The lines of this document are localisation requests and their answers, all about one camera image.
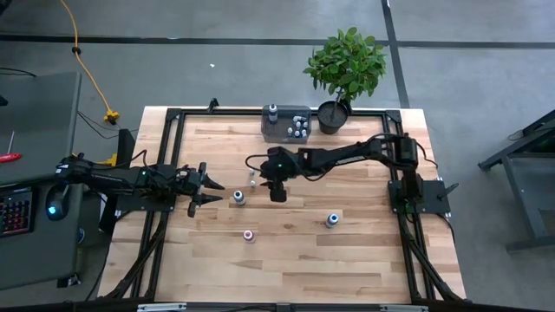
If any black aluminium table frame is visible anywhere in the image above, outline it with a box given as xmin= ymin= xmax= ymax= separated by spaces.
xmin=98 ymin=106 xmax=468 ymax=304

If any green leafy plant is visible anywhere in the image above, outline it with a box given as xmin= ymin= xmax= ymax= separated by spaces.
xmin=302 ymin=26 xmax=388 ymax=103

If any yellow extension cable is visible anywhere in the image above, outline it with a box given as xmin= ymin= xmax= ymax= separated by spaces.
xmin=59 ymin=0 xmax=114 ymax=114

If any silver aluminium bracket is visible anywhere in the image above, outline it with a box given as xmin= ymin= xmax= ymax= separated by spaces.
xmin=379 ymin=304 xmax=429 ymax=312
xmin=136 ymin=302 xmax=187 ymax=312

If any black plant pot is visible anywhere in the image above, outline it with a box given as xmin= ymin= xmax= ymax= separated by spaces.
xmin=316 ymin=100 xmax=350 ymax=135

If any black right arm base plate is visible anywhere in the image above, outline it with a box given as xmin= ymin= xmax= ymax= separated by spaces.
xmin=388 ymin=179 xmax=460 ymax=217

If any black box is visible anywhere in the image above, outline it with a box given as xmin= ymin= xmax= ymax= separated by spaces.
xmin=115 ymin=127 xmax=137 ymax=171

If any grey metal table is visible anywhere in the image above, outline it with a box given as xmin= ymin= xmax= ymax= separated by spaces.
xmin=476 ymin=108 xmax=555 ymax=253

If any translucent grey plastic bin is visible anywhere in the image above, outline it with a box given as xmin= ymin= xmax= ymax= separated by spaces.
xmin=260 ymin=104 xmax=312 ymax=144

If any backlit keyboard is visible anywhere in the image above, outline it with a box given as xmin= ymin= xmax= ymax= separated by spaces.
xmin=0 ymin=185 xmax=36 ymax=239

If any red-handled screwdriver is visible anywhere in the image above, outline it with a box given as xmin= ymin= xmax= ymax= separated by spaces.
xmin=0 ymin=131 xmax=23 ymax=166

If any black computer mouse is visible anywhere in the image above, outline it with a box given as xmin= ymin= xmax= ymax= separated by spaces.
xmin=44 ymin=184 xmax=71 ymax=222

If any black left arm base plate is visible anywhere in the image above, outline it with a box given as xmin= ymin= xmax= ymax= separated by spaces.
xmin=113 ymin=190 xmax=178 ymax=214

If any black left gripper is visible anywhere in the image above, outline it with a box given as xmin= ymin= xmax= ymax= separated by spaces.
xmin=175 ymin=161 xmax=226 ymax=219

